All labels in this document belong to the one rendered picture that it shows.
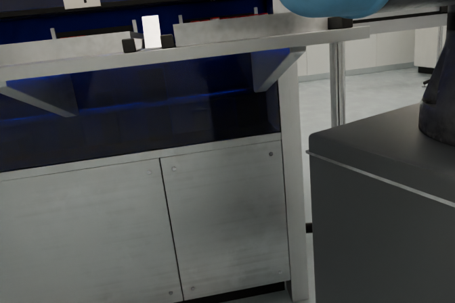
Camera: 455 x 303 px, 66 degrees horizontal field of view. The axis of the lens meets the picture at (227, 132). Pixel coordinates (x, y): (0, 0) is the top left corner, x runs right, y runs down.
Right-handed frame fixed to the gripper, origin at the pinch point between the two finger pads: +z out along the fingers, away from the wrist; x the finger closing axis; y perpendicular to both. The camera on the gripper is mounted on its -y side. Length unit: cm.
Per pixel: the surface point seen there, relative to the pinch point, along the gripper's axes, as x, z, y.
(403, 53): 475, 71, 370
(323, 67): 475, 79, 228
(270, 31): -19.8, 8.8, 7.3
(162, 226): 16, 61, -20
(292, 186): 15, 55, 20
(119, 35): -10.6, 6.6, -18.5
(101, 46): -10.6, 8.2, -21.9
